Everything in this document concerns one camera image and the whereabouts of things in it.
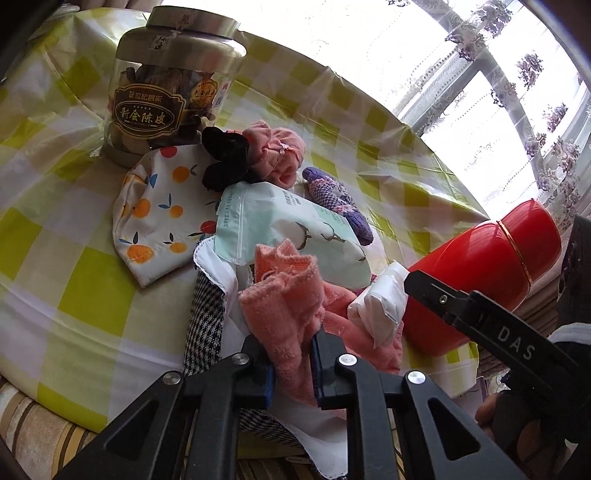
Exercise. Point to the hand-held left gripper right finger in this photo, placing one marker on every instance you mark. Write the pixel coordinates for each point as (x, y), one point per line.
(323, 378)

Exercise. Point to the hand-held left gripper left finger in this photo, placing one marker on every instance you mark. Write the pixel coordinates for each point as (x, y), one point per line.
(267, 387)

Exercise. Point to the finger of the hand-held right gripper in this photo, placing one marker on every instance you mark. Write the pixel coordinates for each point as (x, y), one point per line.
(485, 323)

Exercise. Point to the pink towel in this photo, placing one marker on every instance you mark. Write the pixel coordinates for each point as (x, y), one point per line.
(286, 314)

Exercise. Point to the purple knitted sock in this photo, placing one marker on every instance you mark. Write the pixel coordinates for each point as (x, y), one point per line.
(328, 194)

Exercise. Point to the black scrunchie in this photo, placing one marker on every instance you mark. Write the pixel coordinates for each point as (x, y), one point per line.
(224, 147)

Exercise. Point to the person's right hand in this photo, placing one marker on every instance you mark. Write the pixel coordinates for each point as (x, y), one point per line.
(485, 410)

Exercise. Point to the red thermos flask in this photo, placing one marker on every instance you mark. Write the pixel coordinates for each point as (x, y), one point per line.
(475, 249)

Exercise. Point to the houndstooth face mask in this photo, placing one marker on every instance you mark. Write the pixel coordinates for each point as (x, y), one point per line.
(203, 318)

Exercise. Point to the white tissue pack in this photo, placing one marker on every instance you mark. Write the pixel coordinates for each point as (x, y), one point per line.
(378, 300)

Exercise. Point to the mint green wipes packet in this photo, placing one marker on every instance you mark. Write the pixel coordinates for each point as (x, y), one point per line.
(277, 217)

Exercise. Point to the fruit print face mask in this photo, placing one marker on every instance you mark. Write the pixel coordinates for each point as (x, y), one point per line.
(157, 217)

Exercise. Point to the yellow-green checked plastic tablecloth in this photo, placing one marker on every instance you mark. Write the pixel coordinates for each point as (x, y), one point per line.
(69, 300)

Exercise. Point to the white lace curtain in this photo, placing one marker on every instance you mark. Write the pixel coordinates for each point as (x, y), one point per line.
(549, 115)

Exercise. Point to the pink scrunchie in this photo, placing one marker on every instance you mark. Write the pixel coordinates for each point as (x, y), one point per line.
(277, 157)

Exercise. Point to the clear jar with silver lid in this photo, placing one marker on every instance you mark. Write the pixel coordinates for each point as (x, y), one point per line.
(152, 115)

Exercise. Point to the grey window frame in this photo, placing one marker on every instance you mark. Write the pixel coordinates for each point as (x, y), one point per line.
(478, 60)

